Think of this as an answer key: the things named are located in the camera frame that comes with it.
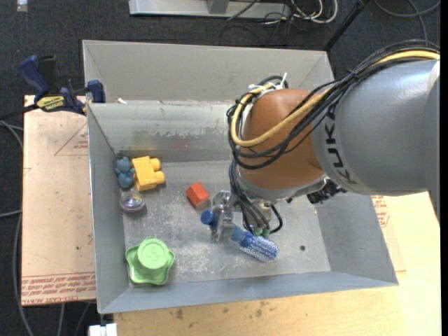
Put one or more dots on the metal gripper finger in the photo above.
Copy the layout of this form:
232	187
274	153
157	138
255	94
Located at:
223	233
224	215

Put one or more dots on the grey metal bin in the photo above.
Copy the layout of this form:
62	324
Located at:
210	257

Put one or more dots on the red-orange block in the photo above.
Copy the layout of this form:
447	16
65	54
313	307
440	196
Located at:
197	194

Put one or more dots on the green flower-shaped cup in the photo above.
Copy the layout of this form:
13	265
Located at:
151	261

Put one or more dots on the yellow toy building block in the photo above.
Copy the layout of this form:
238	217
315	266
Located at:
147	173

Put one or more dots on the clear iridescent ball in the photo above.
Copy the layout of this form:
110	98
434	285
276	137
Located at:
132	202

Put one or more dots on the blue toy bear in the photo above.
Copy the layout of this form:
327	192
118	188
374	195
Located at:
124	173

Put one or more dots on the brown cardboard board, red print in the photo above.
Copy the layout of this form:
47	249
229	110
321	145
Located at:
56	205

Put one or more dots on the black cylinder on white bracket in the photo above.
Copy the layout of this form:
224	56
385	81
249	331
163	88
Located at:
321	194

